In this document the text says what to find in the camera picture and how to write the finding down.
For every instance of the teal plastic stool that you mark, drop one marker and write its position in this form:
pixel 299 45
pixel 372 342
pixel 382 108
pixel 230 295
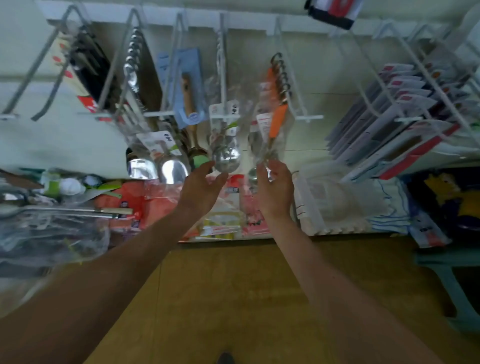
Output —
pixel 450 259

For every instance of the blue white cloth packet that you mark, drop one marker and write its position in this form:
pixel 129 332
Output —
pixel 427 232

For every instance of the person's right forearm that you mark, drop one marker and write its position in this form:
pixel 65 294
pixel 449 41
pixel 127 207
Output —
pixel 352 300

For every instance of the large steel strainer ladle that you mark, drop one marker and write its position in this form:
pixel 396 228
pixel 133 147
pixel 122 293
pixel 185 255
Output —
pixel 75 212

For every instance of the person's left hand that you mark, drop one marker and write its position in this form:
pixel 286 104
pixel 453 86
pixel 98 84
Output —
pixel 201 191

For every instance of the pink printed packets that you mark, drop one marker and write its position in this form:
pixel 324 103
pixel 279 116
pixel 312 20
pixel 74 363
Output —
pixel 251 217

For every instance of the yellow purple packet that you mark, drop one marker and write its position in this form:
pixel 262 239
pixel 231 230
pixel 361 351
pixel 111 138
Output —
pixel 454 191

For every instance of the person's left forearm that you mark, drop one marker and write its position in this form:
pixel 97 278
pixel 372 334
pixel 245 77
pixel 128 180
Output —
pixel 90 300

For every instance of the red plastic wrapped packets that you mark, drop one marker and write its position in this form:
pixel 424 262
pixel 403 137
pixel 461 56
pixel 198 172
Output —
pixel 135 202

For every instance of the hanging black tool packets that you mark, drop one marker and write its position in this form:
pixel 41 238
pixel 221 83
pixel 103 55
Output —
pixel 86 67

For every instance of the person's right hand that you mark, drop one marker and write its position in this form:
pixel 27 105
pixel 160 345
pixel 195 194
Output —
pixel 276 193

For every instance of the pile of plastic wrapped utensils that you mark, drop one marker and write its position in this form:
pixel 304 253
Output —
pixel 45 240

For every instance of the yellow white printed packet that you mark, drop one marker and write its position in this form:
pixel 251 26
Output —
pixel 221 225

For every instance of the hanging steel ladle packets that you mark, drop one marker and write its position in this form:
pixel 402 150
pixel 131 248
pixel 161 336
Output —
pixel 225 157

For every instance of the row of hanging flat packets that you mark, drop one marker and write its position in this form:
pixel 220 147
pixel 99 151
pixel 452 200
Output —
pixel 334 9

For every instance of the row of scissors packets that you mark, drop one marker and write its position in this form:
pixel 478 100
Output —
pixel 390 127

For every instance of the white bag red label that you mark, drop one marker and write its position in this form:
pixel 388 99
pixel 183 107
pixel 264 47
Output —
pixel 465 37

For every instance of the steel spatula with label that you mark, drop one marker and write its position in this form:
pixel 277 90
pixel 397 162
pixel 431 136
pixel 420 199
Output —
pixel 174 171

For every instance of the blue card utensil packet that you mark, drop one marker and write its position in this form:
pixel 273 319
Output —
pixel 180 67

